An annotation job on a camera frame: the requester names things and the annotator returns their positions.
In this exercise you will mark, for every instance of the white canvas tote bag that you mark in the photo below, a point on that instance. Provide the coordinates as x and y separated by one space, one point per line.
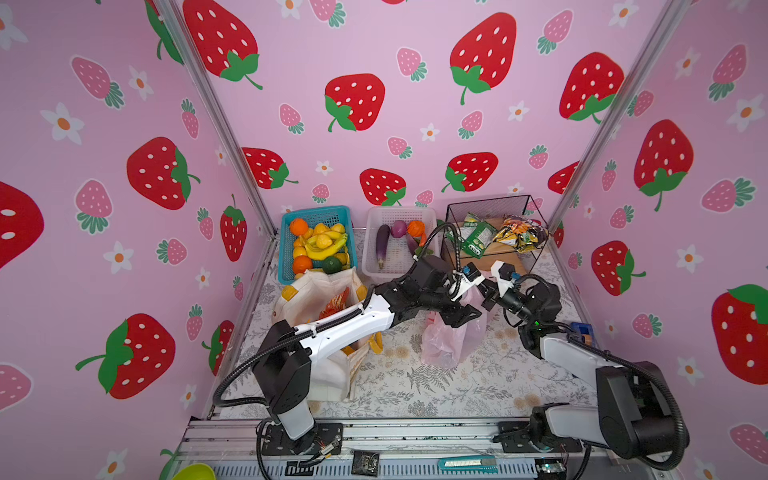
339 344

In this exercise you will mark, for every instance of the orange toy pumpkin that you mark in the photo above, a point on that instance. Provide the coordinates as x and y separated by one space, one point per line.
416 228

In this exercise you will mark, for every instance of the blue object at right edge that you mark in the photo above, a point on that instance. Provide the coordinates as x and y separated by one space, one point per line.
585 332

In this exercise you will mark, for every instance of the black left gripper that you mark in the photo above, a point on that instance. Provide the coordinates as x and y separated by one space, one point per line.
456 314

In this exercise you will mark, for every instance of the orange toy tangerine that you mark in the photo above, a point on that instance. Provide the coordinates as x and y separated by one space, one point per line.
298 227

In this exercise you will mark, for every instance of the yellow toy lemon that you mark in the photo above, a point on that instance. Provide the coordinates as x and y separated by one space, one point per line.
323 241

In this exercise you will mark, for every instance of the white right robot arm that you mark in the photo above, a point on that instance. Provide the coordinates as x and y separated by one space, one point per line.
636 416

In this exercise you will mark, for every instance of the red snack packet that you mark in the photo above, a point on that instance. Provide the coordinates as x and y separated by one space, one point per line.
337 304

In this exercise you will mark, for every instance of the dark green round toy fruit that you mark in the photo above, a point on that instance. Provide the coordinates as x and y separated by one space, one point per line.
332 265

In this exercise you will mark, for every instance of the green snack packet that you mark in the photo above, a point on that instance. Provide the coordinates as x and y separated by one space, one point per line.
476 235

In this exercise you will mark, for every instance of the long yellow toy banana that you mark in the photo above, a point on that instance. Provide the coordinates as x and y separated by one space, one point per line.
316 254

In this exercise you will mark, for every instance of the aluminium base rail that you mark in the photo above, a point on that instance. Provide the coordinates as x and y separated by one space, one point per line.
394 449

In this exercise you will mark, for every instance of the small teal device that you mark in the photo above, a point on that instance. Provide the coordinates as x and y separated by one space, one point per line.
472 463

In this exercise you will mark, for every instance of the pink plastic grocery bag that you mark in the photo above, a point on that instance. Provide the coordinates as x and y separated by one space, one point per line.
444 346

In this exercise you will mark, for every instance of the black wire mesh basket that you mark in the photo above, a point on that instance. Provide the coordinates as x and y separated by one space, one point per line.
494 211

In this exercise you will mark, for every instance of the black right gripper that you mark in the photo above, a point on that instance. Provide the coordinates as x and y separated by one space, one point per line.
493 297

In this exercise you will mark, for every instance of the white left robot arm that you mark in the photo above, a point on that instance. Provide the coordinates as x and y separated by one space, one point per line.
278 376

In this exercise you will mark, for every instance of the green bowl at front edge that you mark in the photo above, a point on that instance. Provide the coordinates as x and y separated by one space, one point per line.
198 471

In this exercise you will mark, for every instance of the large orange toy fruit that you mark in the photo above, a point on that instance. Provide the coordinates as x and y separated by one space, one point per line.
301 264

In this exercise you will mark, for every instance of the white plastic vegetable basket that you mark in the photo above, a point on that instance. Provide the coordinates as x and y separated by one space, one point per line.
398 258

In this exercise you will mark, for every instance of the long dark purple eggplant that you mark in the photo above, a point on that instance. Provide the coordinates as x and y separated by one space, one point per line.
381 244

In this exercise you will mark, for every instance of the colourful snack packet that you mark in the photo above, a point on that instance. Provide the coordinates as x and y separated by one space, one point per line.
521 234

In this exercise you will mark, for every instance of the teal plastic fruit basket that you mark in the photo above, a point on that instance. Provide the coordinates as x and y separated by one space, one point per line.
320 220

